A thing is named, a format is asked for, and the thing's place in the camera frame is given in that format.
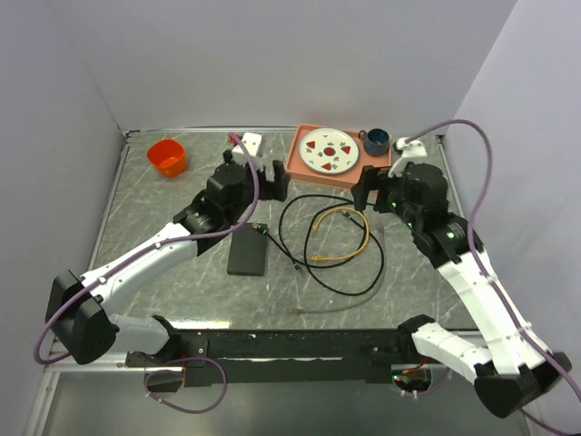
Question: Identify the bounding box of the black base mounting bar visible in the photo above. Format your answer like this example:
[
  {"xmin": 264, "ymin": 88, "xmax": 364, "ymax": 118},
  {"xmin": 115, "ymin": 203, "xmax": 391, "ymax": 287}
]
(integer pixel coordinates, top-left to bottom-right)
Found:
[{"xmin": 125, "ymin": 329, "xmax": 422, "ymax": 387}]

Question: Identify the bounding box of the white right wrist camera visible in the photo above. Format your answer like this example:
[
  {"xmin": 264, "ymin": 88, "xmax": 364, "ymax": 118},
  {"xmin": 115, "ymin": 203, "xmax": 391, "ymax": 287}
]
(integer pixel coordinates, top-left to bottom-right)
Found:
[{"xmin": 388, "ymin": 137, "xmax": 428, "ymax": 178}]

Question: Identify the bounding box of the black ethernet cable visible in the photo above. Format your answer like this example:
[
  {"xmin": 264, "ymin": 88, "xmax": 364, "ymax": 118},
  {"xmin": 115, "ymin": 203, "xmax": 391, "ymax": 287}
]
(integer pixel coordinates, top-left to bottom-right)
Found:
[{"xmin": 252, "ymin": 194, "xmax": 387, "ymax": 299}]

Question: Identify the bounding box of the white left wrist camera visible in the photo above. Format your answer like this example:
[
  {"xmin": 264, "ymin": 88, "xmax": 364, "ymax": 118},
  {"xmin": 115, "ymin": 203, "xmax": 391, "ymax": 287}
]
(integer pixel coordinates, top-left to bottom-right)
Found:
[{"xmin": 228, "ymin": 132, "xmax": 263, "ymax": 157}]

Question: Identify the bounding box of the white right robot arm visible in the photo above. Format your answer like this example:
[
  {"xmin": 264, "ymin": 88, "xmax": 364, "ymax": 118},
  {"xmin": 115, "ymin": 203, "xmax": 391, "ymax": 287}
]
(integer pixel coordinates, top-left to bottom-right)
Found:
[{"xmin": 351, "ymin": 163, "xmax": 572, "ymax": 418}]

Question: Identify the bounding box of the orange plastic cup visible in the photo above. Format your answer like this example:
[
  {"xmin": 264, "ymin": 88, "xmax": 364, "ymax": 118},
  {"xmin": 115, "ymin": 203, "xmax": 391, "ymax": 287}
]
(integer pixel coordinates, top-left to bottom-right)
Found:
[{"xmin": 146, "ymin": 139, "xmax": 187, "ymax": 179}]

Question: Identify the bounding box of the black network switch box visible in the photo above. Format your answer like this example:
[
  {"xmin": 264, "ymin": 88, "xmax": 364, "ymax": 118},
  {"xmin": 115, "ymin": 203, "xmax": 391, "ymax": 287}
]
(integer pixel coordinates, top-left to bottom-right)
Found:
[{"xmin": 226, "ymin": 223, "xmax": 268, "ymax": 277}]

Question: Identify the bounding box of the white strawberry pattern plate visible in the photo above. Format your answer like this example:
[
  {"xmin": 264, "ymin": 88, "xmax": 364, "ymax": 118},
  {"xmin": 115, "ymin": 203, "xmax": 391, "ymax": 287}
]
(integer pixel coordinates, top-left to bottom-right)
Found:
[{"xmin": 298, "ymin": 127, "xmax": 359, "ymax": 175}]

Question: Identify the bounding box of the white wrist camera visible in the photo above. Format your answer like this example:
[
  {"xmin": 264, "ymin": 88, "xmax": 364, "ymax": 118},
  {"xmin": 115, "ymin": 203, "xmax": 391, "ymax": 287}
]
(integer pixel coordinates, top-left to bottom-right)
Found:
[
  {"xmin": 228, "ymin": 132, "xmax": 263, "ymax": 157},
  {"xmin": 388, "ymin": 137, "xmax": 428, "ymax": 178}
]

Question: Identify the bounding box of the dark blue mug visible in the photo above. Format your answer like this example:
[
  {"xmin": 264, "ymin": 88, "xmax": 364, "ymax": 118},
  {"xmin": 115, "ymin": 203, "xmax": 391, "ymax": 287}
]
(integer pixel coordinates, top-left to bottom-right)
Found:
[{"xmin": 358, "ymin": 128, "xmax": 391, "ymax": 157}]

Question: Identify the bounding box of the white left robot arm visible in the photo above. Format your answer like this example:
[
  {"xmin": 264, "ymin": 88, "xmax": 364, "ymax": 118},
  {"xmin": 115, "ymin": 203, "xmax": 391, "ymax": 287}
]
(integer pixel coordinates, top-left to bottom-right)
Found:
[{"xmin": 45, "ymin": 151, "xmax": 290, "ymax": 365}]

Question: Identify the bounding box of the yellow ethernet cable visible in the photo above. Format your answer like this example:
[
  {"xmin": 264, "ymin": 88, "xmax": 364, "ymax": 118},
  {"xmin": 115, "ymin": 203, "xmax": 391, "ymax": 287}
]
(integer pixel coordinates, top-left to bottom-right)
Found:
[{"xmin": 310, "ymin": 206, "xmax": 371, "ymax": 264}]

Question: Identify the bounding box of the salmon pink tray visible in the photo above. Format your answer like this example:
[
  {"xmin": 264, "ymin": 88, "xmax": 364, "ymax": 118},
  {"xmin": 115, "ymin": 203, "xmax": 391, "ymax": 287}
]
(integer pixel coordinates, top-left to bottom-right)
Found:
[{"xmin": 285, "ymin": 124, "xmax": 392, "ymax": 190}]

